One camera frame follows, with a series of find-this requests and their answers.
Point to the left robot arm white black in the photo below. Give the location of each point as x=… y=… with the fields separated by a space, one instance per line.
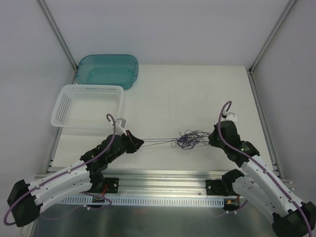
x=27 y=201

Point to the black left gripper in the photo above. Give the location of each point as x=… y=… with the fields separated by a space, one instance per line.
x=131 y=142

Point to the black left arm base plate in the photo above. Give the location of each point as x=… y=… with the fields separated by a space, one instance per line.
x=110 y=186

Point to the left aluminium frame post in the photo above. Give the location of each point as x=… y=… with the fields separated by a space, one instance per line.
x=49 y=17

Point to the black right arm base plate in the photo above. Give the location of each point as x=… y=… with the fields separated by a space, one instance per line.
x=219 y=188

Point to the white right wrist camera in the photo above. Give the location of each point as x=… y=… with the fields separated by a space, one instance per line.
x=229 y=116

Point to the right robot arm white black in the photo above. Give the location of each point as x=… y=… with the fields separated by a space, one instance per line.
x=288 y=215

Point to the right aluminium frame post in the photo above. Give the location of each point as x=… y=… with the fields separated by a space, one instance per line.
x=273 y=34

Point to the white perforated plastic basket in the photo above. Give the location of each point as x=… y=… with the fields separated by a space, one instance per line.
x=87 y=106

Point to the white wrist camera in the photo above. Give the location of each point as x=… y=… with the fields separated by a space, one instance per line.
x=229 y=116
x=120 y=126

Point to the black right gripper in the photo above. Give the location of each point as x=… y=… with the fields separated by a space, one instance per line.
x=217 y=138

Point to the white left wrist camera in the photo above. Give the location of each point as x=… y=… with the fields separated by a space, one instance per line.
x=120 y=126

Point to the aluminium frame post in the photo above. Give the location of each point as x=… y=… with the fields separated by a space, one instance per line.
x=273 y=34
x=49 y=17

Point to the teal translucent plastic tub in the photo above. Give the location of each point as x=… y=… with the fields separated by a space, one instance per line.
x=108 y=69

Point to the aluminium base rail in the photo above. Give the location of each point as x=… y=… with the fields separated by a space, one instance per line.
x=150 y=183

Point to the white slotted cable duct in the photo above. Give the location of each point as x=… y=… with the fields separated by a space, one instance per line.
x=145 y=201

